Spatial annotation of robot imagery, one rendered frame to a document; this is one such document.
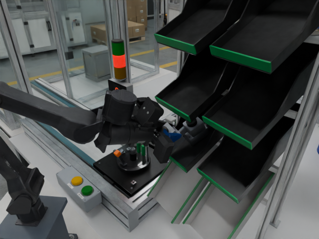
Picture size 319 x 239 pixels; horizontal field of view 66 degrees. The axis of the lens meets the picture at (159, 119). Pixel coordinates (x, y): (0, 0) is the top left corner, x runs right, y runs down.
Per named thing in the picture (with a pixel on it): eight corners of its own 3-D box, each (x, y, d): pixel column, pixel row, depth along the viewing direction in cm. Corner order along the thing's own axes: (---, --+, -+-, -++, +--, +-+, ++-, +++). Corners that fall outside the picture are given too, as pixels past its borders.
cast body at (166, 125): (169, 154, 68) (156, 143, 63) (161, 145, 72) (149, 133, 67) (191, 134, 68) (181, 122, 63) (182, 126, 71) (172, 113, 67)
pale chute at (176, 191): (179, 225, 75) (171, 224, 72) (154, 197, 84) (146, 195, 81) (230, 149, 75) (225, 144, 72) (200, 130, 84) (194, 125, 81)
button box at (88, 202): (87, 213, 89) (84, 201, 86) (58, 184, 101) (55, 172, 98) (102, 202, 93) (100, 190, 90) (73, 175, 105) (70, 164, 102)
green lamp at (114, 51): (117, 56, 97) (116, 44, 94) (109, 54, 100) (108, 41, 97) (127, 53, 100) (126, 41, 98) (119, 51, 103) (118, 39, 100)
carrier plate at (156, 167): (131, 197, 89) (131, 193, 87) (93, 167, 102) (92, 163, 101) (174, 164, 104) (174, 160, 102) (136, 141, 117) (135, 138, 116)
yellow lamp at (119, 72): (119, 80, 102) (118, 68, 100) (112, 77, 105) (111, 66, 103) (128, 77, 105) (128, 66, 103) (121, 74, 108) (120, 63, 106)
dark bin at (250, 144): (251, 151, 49) (248, 128, 44) (203, 123, 58) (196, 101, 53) (329, 67, 56) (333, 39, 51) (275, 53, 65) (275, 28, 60)
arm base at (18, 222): (14, 225, 67) (7, 210, 64) (27, 205, 72) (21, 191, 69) (38, 226, 66) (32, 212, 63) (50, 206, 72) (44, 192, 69)
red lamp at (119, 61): (118, 68, 100) (117, 57, 97) (111, 66, 102) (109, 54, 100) (128, 65, 103) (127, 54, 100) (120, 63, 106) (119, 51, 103)
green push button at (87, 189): (86, 198, 88) (85, 195, 87) (79, 193, 90) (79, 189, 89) (95, 192, 90) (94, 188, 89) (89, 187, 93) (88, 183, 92)
